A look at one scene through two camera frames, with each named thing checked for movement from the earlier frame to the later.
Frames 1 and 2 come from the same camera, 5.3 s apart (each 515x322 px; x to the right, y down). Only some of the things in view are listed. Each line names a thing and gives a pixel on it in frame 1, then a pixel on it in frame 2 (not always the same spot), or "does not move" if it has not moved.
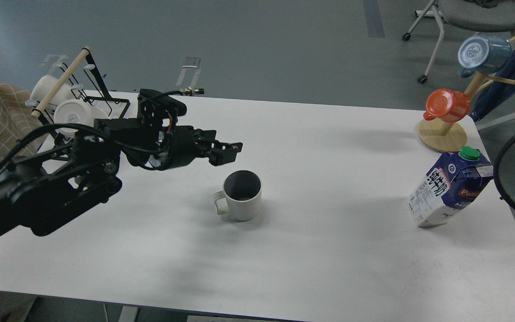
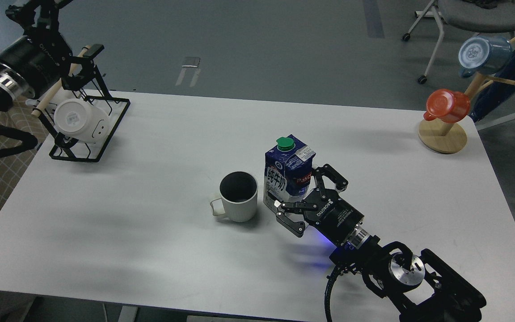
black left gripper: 158,145 to 39,56
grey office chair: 492,16 does not move
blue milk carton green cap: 454,181 to 288,167
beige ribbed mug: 242,189 does not move
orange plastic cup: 445,105 does not move
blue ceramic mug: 484,54 does not move
